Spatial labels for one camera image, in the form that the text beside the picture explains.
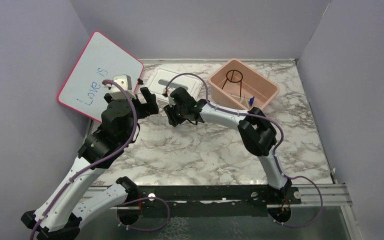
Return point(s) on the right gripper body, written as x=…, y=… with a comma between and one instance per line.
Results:
x=184, y=111

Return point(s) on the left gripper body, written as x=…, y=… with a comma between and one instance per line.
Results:
x=142, y=110

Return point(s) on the black wire tripod stand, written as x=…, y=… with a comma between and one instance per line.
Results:
x=233, y=82

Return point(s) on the blue hexagonal clamp piece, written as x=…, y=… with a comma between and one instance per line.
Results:
x=251, y=101

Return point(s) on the clear plastic triangle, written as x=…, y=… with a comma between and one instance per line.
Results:
x=241, y=99

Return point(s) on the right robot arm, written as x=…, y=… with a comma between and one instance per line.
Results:
x=256, y=131

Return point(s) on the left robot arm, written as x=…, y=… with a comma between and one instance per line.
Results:
x=63, y=215

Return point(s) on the black whiteboard clip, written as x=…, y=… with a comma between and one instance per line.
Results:
x=140, y=81

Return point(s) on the white plastic lid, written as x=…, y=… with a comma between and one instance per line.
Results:
x=161, y=77

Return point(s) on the pink plastic bin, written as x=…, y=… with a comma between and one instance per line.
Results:
x=253, y=84

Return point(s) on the pink-framed whiteboard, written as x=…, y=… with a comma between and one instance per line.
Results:
x=101, y=59

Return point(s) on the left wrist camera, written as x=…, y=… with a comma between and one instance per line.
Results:
x=125, y=82

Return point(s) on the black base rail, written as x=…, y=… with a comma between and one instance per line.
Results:
x=189, y=201

